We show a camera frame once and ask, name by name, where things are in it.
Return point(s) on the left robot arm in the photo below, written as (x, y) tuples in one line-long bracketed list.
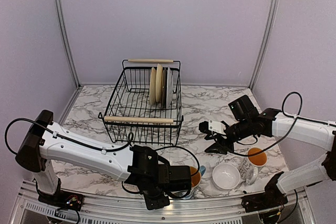
[(156, 179)]

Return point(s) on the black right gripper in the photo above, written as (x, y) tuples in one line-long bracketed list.
[(221, 146)]

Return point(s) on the white patterned mug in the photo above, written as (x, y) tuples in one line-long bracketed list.
[(252, 165)]

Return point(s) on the blue handled mug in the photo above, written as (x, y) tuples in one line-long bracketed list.
[(196, 180)]

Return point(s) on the pale yellow round plate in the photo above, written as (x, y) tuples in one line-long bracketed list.
[(158, 83)]

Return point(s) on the aluminium frame post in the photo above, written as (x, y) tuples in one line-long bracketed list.
[(270, 21), (66, 43)]

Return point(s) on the cream bird pattern plate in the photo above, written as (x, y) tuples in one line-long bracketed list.
[(152, 90)]

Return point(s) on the black wire dish rack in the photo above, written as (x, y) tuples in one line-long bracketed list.
[(129, 110)]

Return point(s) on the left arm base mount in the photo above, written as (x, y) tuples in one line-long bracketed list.
[(63, 199)]

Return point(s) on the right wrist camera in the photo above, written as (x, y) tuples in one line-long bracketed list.
[(209, 127)]

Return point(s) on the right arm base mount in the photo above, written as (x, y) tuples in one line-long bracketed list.
[(263, 201)]

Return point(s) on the red and teal plate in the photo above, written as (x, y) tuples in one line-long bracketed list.
[(169, 90)]

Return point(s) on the left aluminium frame post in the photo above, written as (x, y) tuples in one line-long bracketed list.
[(66, 43)]

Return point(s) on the aluminium front rail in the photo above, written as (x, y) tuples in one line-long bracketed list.
[(108, 209)]

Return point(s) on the small white bowl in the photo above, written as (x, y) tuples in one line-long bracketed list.
[(225, 176)]

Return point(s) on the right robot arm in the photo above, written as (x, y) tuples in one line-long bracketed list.
[(275, 123)]

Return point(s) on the grey reindeer plate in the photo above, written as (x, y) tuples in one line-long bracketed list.
[(164, 87)]

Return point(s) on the right aluminium frame post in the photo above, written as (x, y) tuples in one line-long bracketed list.
[(270, 21)]

